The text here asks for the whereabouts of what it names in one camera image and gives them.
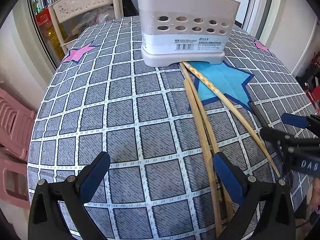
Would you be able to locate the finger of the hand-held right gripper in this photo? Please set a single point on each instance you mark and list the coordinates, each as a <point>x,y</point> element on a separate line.
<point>272,135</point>
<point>293,120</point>

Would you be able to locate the person's right forearm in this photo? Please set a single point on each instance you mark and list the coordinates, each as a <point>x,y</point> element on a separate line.
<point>315,195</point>

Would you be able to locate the grey checked star tablecloth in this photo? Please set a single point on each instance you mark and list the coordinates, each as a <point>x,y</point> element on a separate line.
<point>125,105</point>

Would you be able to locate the beige perforated utensil holder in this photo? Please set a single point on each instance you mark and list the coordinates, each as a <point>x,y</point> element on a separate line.
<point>150,7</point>

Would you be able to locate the yellow cooking oil bottle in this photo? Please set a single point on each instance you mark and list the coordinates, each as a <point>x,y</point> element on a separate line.
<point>52,35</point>

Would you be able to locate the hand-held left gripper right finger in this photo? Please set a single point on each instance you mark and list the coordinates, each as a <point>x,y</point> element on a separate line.
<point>228,177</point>

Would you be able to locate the red and black clutter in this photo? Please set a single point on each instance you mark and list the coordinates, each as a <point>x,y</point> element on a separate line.
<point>311,80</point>

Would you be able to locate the green bottle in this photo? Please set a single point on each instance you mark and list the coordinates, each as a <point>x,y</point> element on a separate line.
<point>37,8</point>

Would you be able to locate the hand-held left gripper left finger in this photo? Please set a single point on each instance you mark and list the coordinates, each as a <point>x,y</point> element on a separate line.
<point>96,173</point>

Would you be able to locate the plain wooden chopstick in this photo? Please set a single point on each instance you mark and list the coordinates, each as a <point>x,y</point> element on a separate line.
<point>209,135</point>
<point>202,135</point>

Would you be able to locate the black chopstick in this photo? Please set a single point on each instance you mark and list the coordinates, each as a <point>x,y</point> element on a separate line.
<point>256,112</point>

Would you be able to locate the pink plastic stool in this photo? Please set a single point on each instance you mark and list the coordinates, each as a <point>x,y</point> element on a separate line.
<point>12,130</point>

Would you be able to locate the beige perforated basket rack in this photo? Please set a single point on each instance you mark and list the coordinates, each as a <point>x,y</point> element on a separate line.
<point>75,5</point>

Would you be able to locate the flower patterned wooden chopstick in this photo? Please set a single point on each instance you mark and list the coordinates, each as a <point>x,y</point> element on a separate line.
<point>225,100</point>

